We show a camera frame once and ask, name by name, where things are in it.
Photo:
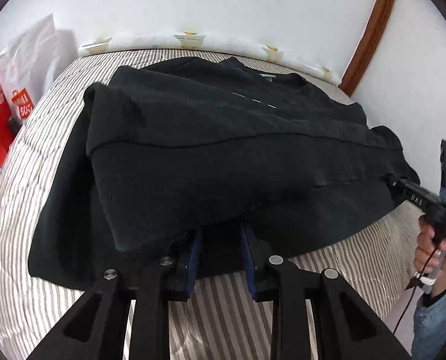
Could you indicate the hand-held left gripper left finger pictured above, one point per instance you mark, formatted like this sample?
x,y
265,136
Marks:
x,y
193,266

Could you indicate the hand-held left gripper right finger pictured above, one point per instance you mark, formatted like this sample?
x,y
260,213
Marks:
x,y
250,266

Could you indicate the black sweatshirt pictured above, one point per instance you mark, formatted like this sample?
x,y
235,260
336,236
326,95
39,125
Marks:
x,y
208,165

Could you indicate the person's right forearm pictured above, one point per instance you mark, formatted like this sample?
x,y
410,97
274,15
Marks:
x,y
433,326

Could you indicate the person's right hand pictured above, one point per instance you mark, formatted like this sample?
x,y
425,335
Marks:
x,y
425,258

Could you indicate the striped bed sheet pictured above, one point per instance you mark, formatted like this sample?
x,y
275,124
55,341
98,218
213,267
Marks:
x,y
223,318

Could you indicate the white printed mattress edge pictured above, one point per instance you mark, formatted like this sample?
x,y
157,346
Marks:
x,y
223,43

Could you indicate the white plastic shopping bag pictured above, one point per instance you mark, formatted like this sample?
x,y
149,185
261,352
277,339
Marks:
x,y
31,56

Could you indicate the brown wooden door frame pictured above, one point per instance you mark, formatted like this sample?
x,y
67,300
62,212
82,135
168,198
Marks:
x,y
376,26

